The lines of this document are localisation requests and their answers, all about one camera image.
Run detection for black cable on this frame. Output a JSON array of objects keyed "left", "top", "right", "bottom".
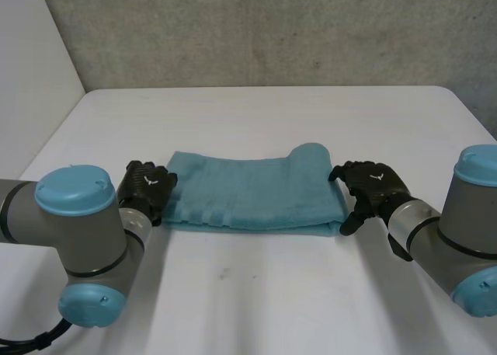
[{"left": 0, "top": 316, "right": 75, "bottom": 355}]

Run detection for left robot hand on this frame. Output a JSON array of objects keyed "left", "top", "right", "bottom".
[{"left": 116, "top": 160, "right": 179, "bottom": 228}]

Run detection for teal towel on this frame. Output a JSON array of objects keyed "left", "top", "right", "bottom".
[{"left": 161, "top": 141, "right": 348, "bottom": 238}]

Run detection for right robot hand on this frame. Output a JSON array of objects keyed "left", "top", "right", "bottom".
[{"left": 328, "top": 160, "right": 412, "bottom": 237}]

